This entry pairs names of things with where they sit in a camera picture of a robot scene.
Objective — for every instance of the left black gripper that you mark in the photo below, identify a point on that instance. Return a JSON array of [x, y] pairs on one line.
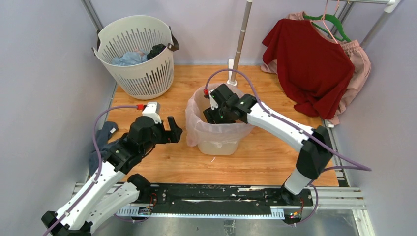
[[172, 135]]

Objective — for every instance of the white slotted laundry basket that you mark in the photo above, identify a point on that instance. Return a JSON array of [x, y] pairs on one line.
[[149, 79]]

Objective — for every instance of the clothes rack pole with foot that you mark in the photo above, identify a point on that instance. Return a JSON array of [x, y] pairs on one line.
[[233, 63]]

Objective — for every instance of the aluminium frame rail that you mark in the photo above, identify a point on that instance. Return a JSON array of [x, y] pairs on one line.
[[324, 200]]

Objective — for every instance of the black plastic bag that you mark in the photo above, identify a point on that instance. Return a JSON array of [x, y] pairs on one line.
[[155, 51]]

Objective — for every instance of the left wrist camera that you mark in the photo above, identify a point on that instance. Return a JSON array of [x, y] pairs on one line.
[[152, 110]]

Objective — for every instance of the green clothes hanger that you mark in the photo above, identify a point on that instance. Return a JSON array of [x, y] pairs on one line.
[[343, 37]]

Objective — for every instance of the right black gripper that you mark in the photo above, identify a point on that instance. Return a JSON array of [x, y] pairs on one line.
[[210, 115]]

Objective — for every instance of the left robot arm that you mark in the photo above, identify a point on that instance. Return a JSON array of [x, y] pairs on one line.
[[107, 172]]

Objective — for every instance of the right rack pole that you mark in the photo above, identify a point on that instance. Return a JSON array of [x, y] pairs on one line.
[[345, 7]]

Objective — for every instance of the red t-shirt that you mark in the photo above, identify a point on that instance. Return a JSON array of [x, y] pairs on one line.
[[312, 65]]

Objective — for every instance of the pink clothes hanger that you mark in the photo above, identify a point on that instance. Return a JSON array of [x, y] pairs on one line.
[[324, 18]]

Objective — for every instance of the beige plastic trash bin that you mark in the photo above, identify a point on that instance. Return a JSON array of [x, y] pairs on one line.
[[218, 148]]

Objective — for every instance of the corner aluminium profile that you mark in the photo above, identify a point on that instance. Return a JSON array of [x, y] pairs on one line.
[[92, 14]]

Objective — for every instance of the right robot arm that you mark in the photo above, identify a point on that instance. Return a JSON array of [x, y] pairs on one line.
[[312, 144]]

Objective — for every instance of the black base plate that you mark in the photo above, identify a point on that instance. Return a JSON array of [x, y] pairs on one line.
[[220, 200]]

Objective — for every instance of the grey-blue cloth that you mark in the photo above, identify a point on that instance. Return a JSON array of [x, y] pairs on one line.
[[103, 136]]

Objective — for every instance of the pink plastic trash bag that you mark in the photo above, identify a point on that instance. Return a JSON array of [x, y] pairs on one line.
[[199, 131]]

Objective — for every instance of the pink garment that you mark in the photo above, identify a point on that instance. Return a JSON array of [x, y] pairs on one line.
[[358, 71]]

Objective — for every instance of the blue plastic bag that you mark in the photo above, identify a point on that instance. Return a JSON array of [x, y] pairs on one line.
[[131, 58]]

